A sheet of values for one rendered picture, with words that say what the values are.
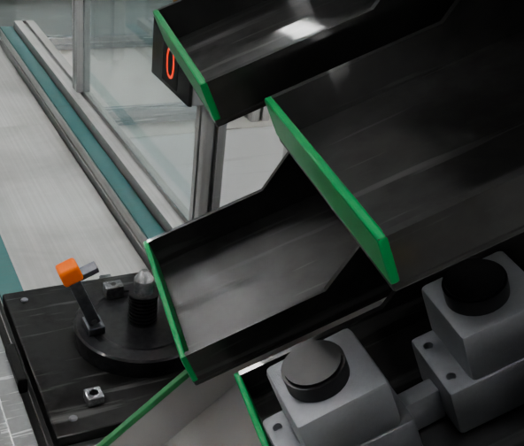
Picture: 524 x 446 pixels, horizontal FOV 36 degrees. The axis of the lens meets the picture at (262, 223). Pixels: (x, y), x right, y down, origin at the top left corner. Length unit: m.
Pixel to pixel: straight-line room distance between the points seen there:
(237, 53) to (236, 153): 1.13
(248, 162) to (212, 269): 1.01
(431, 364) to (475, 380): 0.02
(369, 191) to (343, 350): 0.09
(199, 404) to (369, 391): 0.31
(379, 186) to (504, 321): 0.09
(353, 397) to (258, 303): 0.16
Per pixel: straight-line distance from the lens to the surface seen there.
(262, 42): 0.46
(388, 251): 0.27
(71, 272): 0.80
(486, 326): 0.38
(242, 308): 0.51
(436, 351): 0.42
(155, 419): 0.66
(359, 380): 0.37
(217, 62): 0.46
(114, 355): 0.82
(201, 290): 0.54
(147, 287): 0.83
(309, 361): 0.37
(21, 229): 1.18
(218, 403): 0.66
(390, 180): 0.33
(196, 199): 1.04
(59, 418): 0.78
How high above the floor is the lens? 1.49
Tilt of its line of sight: 28 degrees down
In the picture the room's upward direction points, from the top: 7 degrees clockwise
